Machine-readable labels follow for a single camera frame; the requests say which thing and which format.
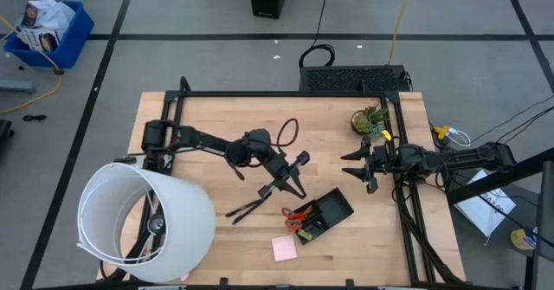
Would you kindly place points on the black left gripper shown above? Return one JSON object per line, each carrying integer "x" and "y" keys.
{"x": 280, "y": 168}

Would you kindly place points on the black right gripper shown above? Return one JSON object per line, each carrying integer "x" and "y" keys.
{"x": 383, "y": 158}

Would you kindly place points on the orange pencil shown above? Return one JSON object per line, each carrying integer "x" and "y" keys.
{"x": 307, "y": 211}

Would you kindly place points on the black mesh desk organizer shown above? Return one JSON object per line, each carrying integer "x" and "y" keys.
{"x": 333, "y": 210}

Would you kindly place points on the black binder clip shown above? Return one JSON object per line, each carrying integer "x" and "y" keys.
{"x": 316, "y": 226}

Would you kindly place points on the black pen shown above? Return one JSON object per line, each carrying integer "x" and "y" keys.
{"x": 246, "y": 215}
{"x": 240, "y": 210}

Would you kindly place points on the pink sticky note pad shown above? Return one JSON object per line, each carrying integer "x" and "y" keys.
{"x": 285, "y": 248}

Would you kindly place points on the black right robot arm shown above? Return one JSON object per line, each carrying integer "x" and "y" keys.
{"x": 467, "y": 158}

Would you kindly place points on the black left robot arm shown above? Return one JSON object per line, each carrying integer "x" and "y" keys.
{"x": 203, "y": 140}

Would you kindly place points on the potted succulent plant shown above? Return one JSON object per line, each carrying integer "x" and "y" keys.
{"x": 368, "y": 122}

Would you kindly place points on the black vented case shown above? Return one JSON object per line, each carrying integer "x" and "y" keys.
{"x": 346, "y": 79}

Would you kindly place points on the yellow plug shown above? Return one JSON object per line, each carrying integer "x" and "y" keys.
{"x": 441, "y": 131}

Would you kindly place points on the white lamp shade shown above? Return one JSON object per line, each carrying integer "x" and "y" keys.
{"x": 190, "y": 221}

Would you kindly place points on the black table clamp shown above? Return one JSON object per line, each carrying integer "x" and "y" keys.
{"x": 223, "y": 283}
{"x": 349, "y": 285}

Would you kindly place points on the white paper sheet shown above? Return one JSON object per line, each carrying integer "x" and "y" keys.
{"x": 485, "y": 212}

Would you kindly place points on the black diagonal bar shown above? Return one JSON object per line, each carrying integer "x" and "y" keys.
{"x": 497, "y": 179}

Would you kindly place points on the black lamp socket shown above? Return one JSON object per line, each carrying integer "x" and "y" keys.
{"x": 156, "y": 224}

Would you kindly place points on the white paper tag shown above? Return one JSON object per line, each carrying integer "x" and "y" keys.
{"x": 185, "y": 277}

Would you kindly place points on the blue plastic bin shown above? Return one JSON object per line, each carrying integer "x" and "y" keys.
{"x": 73, "y": 43}

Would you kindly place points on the black floor puck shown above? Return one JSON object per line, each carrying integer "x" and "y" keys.
{"x": 58, "y": 70}

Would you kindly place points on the small black floor item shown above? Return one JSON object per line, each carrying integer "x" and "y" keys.
{"x": 34, "y": 118}

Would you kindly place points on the grey metal foot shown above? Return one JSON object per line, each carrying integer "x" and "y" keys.
{"x": 17, "y": 86}

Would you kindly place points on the black caster base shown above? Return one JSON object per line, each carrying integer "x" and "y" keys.
{"x": 4, "y": 132}

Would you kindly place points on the white printed carton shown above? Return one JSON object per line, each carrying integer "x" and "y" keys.
{"x": 36, "y": 39}
{"x": 52, "y": 15}

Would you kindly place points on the black aluminium table frame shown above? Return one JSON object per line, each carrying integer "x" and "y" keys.
{"x": 281, "y": 94}

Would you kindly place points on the grey vertical post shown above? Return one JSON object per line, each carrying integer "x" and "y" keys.
{"x": 546, "y": 221}

